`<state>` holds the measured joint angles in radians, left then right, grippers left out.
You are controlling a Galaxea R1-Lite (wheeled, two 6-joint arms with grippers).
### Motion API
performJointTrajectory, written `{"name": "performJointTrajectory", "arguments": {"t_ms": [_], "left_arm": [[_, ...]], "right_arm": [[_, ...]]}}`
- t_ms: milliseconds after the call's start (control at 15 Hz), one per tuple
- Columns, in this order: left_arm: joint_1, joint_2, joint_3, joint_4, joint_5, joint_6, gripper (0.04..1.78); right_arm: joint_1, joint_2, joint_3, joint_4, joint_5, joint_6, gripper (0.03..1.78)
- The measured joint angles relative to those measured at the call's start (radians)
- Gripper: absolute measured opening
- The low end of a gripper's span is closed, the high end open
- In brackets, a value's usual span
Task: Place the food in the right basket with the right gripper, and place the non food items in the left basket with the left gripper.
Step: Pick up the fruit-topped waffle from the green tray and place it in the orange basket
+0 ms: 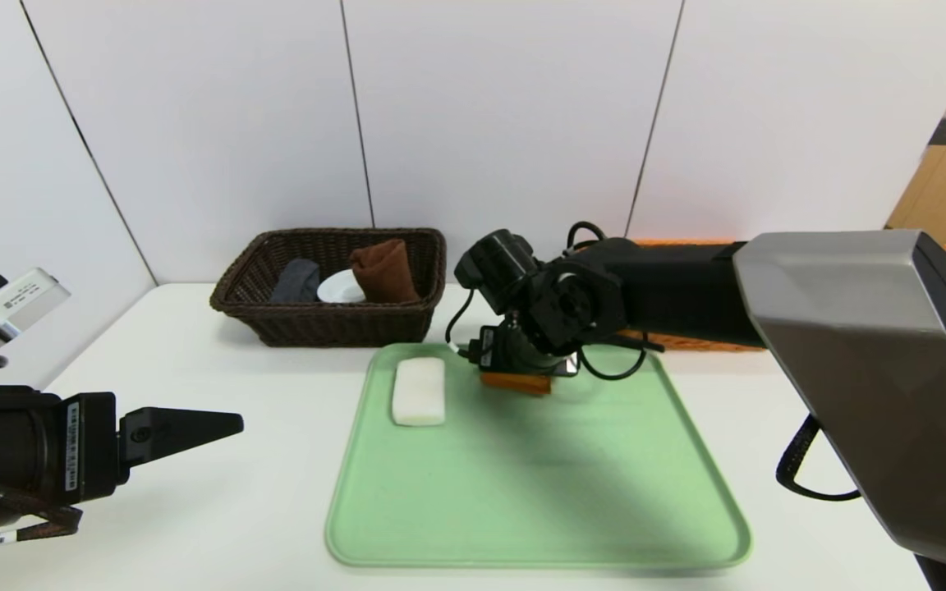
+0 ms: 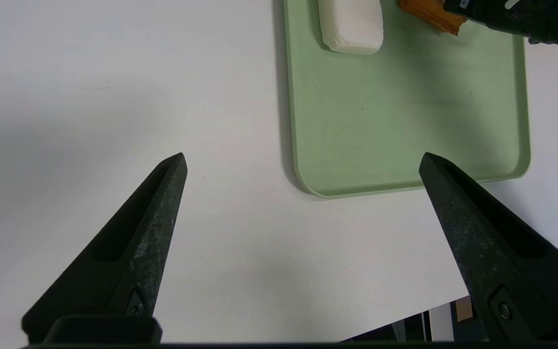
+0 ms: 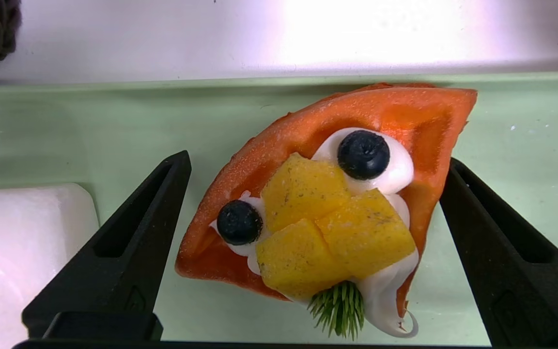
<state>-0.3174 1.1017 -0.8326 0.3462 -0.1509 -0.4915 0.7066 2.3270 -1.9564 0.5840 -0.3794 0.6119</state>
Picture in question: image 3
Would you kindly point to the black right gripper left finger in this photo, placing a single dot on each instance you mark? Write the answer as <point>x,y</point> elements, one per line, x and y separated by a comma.
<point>124,271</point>

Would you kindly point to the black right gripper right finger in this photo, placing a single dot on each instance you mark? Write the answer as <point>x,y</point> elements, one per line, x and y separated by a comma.
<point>502,271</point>

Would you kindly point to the orange waffle with fruit topping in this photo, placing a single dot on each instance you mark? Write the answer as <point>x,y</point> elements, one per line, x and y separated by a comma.
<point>308,218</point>

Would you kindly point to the white soap bar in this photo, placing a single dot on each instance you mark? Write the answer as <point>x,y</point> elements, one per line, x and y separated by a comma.
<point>17,252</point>

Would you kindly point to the light green plastic tray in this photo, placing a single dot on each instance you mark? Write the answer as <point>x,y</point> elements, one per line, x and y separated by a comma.
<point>66,135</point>

